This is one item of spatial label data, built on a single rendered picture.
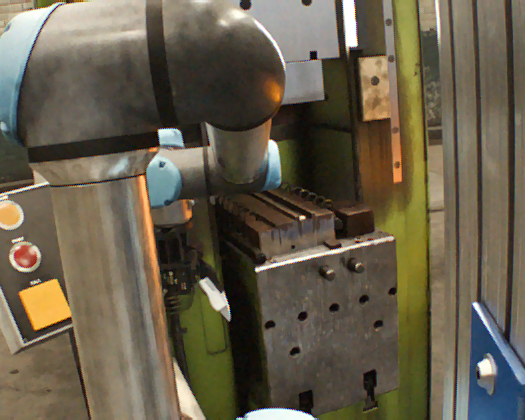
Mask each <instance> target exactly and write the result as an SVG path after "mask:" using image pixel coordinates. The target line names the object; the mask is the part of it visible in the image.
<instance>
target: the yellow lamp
mask: <svg viewBox="0 0 525 420"><path fill-rule="evenodd" d="M19 219H20V213H19V210H18V209H17V208H16V207H15V206H13V205H12V204H3V205H1V206H0V223H2V225H4V226H14V225H16V224H17V222H18V221H19Z"/></svg>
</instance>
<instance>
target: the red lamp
mask: <svg viewBox="0 0 525 420"><path fill-rule="evenodd" d="M36 261H37V254H36V252H35V249H34V248H31V247H29V246H26V245H23V246H18V247H17V248H16V249H15V251H14V262H15V263H16V264H18V265H19V266H20V267H22V268H30V267H33V266H34V265H35V264H36Z"/></svg>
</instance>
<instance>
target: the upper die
mask: <svg viewBox="0 0 525 420"><path fill-rule="evenodd" d="M284 65H285V73H286V83H285V90H284V96H283V100H282V103H281V105H291V104H297V103H304V102H311V101H318V100H324V89H323V75H322V63H321V60H310V61H304V62H296V63H284Z"/></svg>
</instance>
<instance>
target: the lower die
mask: <svg viewBox="0 0 525 420"><path fill-rule="evenodd" d="M267 191H269V192H271V193H273V194H275V195H277V196H279V197H281V198H283V199H284V200H286V201H288V202H290V203H292V204H294V205H296V206H298V207H301V208H303V209H305V210H307V211H309V212H311V213H312V219H311V220H306V221H301V222H300V221H299V216H298V215H297V214H295V213H293V212H291V211H289V210H287V209H286V208H284V207H281V206H279V205H277V204H275V203H274V202H272V201H270V200H268V199H266V198H265V197H263V196H262V195H260V194H258V193H256V192H254V191H253V192H245V193H236V194H228V195H229V196H231V197H233V198H234V200H237V201H238V202H239V203H240V204H243V205H244V206H245V207H249V208H250V210H253V211H255V212H256V213H257V215H258V221H257V222H256V219H255V215H254V214H253V213H252V215H251V216H250V214H248V215H247V217H246V224H247V232H248V238H249V241H250V243H251V244H253V245H254V246H255V247H256V248H258V249H259V250H260V251H262V252H263V253H264V254H265V255H266V256H275V255H280V254H283V253H287V252H292V251H296V250H299V249H304V248H308V247H313V246H316V245H321V244H324V240H327V239H331V238H335V233H334V220H333V212H332V211H330V210H328V209H327V208H324V207H323V208H320V206H318V205H316V204H314V205H313V202H310V201H308V200H307V201H305V199H304V198H302V197H300V198H298V195H296V194H294V195H292V194H291V192H290V191H285V190H283V189H282V188H281V189H279V187H278V188H277V189H274V190H267ZM222 200H223V196H221V197H220V198H219V207H220V215H221V218H222V221H223V214H222V206H221V202H222ZM227 204H228V199H226V200H225V201H224V210H225V218H226V222H227V224H229V223H228V215H227ZM233 207H234V206H233V203H231V204H230V206H229V210H230V219H231V224H232V228H233V229H234V223H233V214H232V208H233ZM240 208H241V206H240ZM240 208H238V206H237V207H235V208H234V217H235V225H236V229H237V232H238V234H239V227H238V219H237V212H238V210H239V209H240ZM244 214H245V213H244V209H243V210H242V211H241V212H240V222H241V230H242V234H243V237H244V239H245V229H244V221H243V217H244ZM292 245H295V249H292V248H291V246H292Z"/></svg>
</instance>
